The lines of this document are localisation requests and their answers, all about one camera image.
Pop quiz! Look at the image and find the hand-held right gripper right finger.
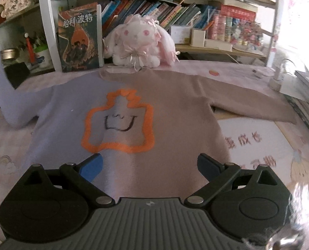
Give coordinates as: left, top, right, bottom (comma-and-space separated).
184, 153, 283, 206

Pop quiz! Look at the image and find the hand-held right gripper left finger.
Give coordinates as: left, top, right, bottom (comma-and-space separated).
20, 153, 115, 207

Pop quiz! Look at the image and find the lilac and beige sweater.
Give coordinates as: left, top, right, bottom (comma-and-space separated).
0, 45, 298, 204

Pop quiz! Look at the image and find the black case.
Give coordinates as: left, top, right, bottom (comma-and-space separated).
0, 62, 32, 125

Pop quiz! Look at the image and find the round metal tin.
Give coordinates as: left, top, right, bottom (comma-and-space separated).
0, 48, 20, 61

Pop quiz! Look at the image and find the red tassel pen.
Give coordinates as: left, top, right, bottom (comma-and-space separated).
24, 32, 36, 63

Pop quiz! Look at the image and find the white wooden bookshelf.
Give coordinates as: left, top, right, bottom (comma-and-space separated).
0, 0, 280, 73

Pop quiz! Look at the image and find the dark illustrated book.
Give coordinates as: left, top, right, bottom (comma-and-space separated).
58, 2, 104, 73

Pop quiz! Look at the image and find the white charger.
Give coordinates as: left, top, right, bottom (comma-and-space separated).
270, 60, 286, 91

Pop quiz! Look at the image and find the white tray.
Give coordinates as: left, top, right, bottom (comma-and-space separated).
204, 39, 234, 52

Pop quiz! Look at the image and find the stack of books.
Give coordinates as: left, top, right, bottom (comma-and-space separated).
285, 70, 309, 146

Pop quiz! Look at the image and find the small white box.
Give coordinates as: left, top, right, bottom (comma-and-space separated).
191, 28, 206, 48

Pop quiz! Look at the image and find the white and pink plush bunny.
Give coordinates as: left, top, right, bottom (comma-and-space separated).
103, 14, 181, 71

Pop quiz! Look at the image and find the white paper box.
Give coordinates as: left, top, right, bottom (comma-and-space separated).
170, 25, 192, 45

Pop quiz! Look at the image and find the cluster of colourful trinkets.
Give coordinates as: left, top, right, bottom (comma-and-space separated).
233, 22, 266, 51

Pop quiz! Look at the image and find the row of colourful books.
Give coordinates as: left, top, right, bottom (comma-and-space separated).
101, 0, 217, 35

